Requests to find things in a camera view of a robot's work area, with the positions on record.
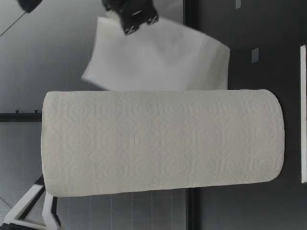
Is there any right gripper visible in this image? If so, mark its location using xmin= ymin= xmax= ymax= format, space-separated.
xmin=102 ymin=0 xmax=161 ymax=37

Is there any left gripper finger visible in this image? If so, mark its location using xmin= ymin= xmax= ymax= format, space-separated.
xmin=6 ymin=174 xmax=59 ymax=230

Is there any torn-off paper towel sheet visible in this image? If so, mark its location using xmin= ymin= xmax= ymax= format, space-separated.
xmin=80 ymin=11 xmax=231 ymax=92

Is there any white paper towel roll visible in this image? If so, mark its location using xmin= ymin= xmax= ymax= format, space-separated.
xmin=41 ymin=88 xmax=286 ymax=197

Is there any thin black cable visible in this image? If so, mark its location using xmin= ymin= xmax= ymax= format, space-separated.
xmin=0 ymin=11 xmax=26 ymax=38

